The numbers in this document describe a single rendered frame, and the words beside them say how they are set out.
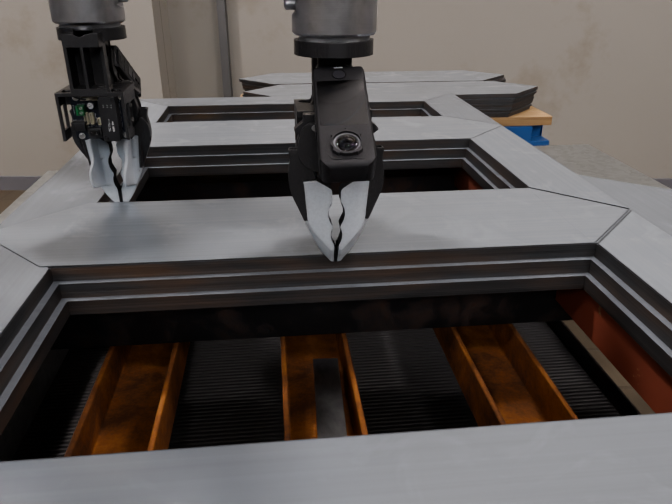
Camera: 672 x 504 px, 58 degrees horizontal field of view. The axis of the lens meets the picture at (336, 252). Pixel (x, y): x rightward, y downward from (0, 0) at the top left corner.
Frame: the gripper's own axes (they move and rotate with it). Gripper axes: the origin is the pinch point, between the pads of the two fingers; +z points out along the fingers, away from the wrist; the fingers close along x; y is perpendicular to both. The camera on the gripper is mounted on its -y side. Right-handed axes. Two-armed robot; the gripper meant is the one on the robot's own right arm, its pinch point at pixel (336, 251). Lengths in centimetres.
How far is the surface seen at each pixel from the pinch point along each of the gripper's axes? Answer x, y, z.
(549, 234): -23.9, 3.7, 0.7
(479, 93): -45, 93, 2
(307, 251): 2.7, 2.0, 0.7
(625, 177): -64, 55, 12
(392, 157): -14.4, 44.9, 3.5
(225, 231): 11.5, 8.2, 0.7
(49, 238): 30.2, 8.0, 0.7
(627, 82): -179, 250, 27
